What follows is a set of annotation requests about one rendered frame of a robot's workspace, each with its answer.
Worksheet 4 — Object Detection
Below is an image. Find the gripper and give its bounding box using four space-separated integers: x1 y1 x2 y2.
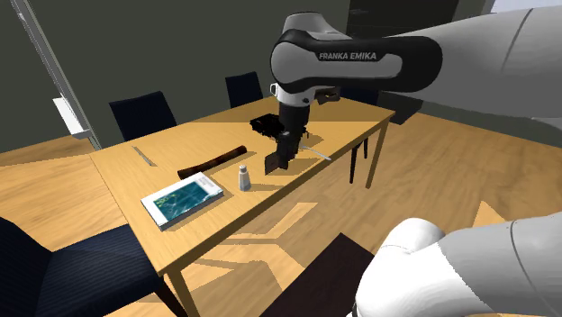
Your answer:
264 101 311 176

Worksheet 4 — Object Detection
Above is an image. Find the black flat object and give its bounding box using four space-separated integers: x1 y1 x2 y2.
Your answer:
249 113 287 139

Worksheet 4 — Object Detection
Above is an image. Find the white salt shaker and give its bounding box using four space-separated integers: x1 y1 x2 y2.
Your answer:
238 164 253 193

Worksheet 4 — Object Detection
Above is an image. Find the dark brown rolling pin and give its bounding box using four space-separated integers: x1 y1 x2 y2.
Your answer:
177 145 249 181

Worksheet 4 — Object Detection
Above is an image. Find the wooden table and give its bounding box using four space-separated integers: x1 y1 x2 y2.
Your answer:
88 95 396 317

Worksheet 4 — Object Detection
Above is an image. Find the teal and white book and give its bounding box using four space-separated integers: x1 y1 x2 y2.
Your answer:
140 171 225 232

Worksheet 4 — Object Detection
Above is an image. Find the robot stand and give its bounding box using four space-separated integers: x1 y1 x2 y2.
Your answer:
258 232 376 317

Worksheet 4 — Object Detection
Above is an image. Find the grey door frame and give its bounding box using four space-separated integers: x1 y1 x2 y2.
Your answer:
8 0 103 151

